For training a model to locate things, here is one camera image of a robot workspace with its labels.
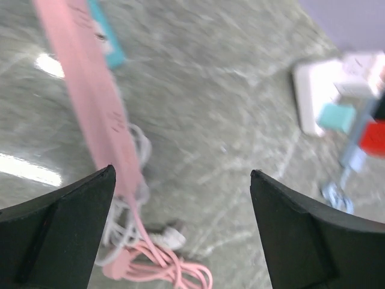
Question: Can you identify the pink power strip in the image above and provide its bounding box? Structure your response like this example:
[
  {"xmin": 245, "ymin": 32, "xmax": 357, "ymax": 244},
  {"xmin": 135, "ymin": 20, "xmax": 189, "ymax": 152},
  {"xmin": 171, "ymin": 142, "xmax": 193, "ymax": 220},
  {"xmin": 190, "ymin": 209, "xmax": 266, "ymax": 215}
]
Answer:
[{"xmin": 34, "ymin": 1, "xmax": 143, "ymax": 208}]

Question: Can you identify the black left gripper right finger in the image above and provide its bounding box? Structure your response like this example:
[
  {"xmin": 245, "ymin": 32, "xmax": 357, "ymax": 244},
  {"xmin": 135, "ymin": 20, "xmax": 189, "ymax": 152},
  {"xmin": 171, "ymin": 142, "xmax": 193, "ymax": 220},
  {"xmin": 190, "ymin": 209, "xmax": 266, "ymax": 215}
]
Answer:
[{"xmin": 250, "ymin": 170, "xmax": 384, "ymax": 288}]

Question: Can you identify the teal power strip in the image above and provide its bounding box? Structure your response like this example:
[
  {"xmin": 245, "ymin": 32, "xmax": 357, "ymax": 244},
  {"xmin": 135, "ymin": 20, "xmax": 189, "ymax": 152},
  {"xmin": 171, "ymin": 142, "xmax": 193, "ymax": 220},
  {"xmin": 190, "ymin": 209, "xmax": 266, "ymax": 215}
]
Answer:
[{"xmin": 87, "ymin": 0, "xmax": 126, "ymax": 69}]

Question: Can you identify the light blue power strip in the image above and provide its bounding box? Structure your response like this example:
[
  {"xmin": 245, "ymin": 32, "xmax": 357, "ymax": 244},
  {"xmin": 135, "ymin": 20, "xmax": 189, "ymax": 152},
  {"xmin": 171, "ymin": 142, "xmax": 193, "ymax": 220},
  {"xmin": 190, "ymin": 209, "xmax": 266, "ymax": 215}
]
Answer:
[{"xmin": 339, "ymin": 99, "xmax": 379, "ymax": 172}]

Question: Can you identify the white power cable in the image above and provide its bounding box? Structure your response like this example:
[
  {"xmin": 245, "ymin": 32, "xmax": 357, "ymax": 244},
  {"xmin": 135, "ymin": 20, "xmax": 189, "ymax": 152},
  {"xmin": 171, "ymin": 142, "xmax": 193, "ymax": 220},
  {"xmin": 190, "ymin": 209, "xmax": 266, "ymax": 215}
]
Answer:
[{"xmin": 95, "ymin": 123, "xmax": 187, "ymax": 267}]

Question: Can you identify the white cube adapter with picture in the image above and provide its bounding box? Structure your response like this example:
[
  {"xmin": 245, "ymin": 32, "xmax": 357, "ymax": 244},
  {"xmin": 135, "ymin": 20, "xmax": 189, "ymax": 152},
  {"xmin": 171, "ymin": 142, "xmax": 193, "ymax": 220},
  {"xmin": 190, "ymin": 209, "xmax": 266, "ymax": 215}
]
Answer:
[{"xmin": 333, "ymin": 51, "xmax": 384, "ymax": 98}]

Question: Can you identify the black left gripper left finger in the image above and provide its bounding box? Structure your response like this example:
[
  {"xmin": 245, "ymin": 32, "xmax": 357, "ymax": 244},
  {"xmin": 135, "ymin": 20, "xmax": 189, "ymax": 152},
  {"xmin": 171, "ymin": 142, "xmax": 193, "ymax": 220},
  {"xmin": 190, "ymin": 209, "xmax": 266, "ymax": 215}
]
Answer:
[{"xmin": 1, "ymin": 165, "xmax": 116, "ymax": 288}]

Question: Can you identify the teal plug adapter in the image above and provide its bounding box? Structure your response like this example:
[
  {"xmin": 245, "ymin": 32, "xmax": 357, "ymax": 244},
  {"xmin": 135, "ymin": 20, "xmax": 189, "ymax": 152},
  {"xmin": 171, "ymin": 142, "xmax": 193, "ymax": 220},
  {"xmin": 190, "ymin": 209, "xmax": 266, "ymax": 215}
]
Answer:
[{"xmin": 317, "ymin": 103, "xmax": 356, "ymax": 134}]

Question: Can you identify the red cube socket adapter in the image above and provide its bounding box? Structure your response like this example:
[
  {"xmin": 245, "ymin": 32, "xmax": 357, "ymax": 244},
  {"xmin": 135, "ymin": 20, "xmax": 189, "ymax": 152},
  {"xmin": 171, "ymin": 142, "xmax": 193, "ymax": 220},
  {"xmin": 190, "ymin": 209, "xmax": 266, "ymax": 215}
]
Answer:
[{"xmin": 359, "ymin": 120, "xmax": 385, "ymax": 158}]

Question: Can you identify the black cube adapter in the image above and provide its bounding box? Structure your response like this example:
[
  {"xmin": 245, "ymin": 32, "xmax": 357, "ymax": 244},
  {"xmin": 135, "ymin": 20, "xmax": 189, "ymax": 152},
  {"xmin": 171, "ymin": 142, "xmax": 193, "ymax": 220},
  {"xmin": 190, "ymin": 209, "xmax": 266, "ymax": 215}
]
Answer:
[{"xmin": 372, "ymin": 92, "xmax": 385, "ymax": 121}]

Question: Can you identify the white triangular power strip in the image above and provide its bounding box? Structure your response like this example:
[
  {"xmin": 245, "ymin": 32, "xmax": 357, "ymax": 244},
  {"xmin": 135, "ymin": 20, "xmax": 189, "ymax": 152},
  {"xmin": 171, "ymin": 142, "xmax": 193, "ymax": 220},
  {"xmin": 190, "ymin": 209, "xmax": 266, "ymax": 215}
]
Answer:
[{"xmin": 292, "ymin": 58, "xmax": 342, "ymax": 137}]

